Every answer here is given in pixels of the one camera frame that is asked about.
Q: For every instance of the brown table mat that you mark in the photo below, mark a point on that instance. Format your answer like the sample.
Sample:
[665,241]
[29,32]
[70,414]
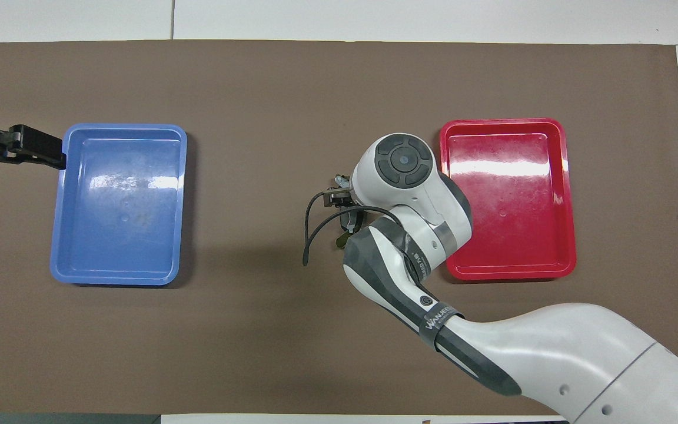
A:
[256,330]

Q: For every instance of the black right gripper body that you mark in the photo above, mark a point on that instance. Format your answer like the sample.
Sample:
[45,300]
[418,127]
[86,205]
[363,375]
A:
[339,191]

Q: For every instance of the blue plastic tray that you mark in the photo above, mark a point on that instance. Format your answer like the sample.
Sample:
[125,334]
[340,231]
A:
[121,206]

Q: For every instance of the red plastic tray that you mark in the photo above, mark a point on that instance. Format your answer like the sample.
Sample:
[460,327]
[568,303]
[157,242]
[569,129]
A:
[509,200]

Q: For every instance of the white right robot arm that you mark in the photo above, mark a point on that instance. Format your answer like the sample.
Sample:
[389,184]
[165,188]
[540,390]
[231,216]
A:
[409,194]

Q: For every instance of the long curved dark brake pad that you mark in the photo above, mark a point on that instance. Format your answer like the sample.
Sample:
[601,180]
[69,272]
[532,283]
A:
[342,240]

